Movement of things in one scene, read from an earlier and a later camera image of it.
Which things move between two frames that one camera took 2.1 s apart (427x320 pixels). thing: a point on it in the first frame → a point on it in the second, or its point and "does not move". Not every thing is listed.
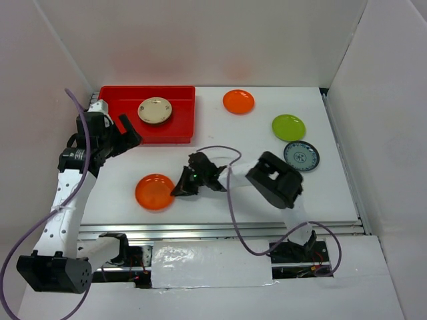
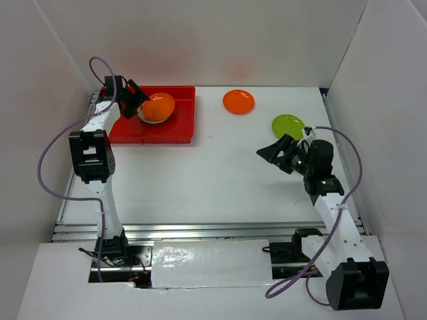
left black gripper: (128, 140) → (137, 99)
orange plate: (153, 192) → (159, 106)
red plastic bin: (157, 114) does not move
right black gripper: (184, 186) → (285, 143)
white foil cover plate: (193, 264) does not move
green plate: (288, 127) does not move
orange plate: (238, 101) does not move
